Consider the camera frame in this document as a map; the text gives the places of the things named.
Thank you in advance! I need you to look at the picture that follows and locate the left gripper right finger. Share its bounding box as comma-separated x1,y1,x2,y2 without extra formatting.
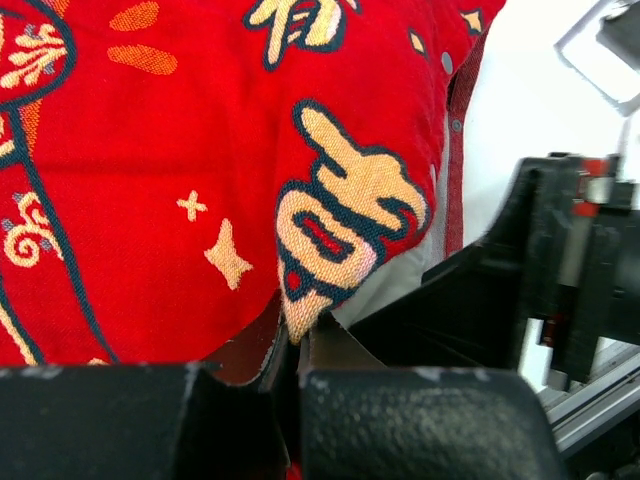
298,318,568,479

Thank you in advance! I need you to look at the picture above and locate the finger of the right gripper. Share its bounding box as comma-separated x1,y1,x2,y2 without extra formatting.
350,171,538,370

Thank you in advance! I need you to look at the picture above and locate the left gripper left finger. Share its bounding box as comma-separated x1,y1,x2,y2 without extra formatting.
1,297,290,479

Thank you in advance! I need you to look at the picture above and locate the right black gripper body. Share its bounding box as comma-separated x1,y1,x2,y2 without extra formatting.
517,153,639,390

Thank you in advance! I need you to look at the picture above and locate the white pillow insert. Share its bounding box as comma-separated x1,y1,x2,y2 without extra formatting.
332,143,449,328

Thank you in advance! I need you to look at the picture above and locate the red printed pillowcase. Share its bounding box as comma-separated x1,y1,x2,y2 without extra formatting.
1,1,503,366

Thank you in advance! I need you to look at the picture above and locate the aluminium front rail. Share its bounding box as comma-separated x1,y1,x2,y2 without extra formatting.
538,342,639,458

